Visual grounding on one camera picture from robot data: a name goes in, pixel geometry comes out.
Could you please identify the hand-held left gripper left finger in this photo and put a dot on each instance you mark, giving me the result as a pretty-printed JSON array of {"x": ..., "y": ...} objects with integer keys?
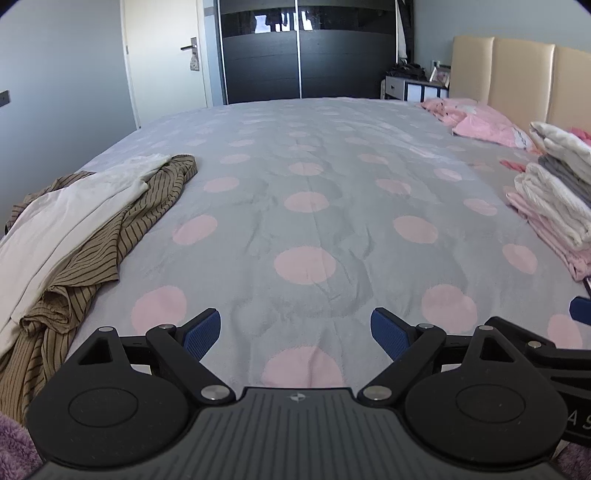
[{"x": 203, "y": 334}]

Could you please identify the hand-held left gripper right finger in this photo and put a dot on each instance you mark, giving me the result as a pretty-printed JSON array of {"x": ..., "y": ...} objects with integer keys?
[{"x": 390, "y": 334}]

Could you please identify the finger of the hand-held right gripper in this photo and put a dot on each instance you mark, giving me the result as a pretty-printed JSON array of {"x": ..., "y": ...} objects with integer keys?
[
  {"x": 524, "y": 336},
  {"x": 582, "y": 309}
]

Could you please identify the white t-shirt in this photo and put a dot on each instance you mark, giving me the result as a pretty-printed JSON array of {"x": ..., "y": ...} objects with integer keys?
[{"x": 60, "y": 221}]

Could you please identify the folded pink garment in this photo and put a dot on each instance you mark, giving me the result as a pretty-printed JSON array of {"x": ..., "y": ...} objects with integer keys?
[{"x": 554, "y": 240}]

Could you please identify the folded white towel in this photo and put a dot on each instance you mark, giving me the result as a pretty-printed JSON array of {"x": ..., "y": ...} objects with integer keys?
[{"x": 554, "y": 203}]

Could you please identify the folded grey garment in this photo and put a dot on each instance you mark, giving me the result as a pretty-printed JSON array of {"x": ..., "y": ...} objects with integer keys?
[{"x": 568, "y": 177}]

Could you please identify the brown striped garment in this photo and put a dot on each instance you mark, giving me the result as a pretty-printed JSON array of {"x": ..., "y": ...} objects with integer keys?
[{"x": 138, "y": 217}]

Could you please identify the folded white garment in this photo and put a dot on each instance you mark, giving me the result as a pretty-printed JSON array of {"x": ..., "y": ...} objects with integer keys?
[{"x": 563, "y": 143}]

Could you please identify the grey pink polka dot blanket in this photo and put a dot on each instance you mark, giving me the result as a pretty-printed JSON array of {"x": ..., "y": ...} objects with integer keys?
[{"x": 295, "y": 161}]

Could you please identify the pink printed pillow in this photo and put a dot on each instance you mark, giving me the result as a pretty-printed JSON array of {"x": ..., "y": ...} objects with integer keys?
[
  {"x": 485, "y": 127},
  {"x": 443, "y": 107}
]

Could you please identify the purple fluffy cloth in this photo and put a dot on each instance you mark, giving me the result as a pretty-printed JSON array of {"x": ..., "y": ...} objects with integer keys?
[{"x": 16, "y": 443}]

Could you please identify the beige padded headboard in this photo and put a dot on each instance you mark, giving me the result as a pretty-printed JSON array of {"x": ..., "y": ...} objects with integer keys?
[{"x": 512, "y": 78}]

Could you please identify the white nightstand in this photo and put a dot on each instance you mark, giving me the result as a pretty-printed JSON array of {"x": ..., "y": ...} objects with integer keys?
[{"x": 397, "y": 87}]

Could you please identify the dark bag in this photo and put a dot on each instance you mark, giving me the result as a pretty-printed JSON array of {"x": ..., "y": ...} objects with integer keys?
[{"x": 406, "y": 70}]

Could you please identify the white door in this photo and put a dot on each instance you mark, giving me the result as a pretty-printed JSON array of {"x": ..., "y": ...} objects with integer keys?
[{"x": 157, "y": 69}]

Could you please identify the black wardrobe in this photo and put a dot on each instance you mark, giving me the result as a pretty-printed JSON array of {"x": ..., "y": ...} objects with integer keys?
[{"x": 263, "y": 69}]

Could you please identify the door hanger tag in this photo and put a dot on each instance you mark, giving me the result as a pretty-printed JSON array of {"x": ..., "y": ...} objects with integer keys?
[{"x": 195, "y": 61}]

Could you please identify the hanging dark garment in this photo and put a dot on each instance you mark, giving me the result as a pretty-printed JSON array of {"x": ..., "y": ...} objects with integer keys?
[{"x": 405, "y": 32}]

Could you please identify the photo frame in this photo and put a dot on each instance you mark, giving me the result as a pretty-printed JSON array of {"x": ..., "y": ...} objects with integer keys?
[{"x": 441, "y": 76}]

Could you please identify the wall light switch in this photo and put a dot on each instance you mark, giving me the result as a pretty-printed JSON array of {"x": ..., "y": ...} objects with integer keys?
[{"x": 3, "y": 99}]

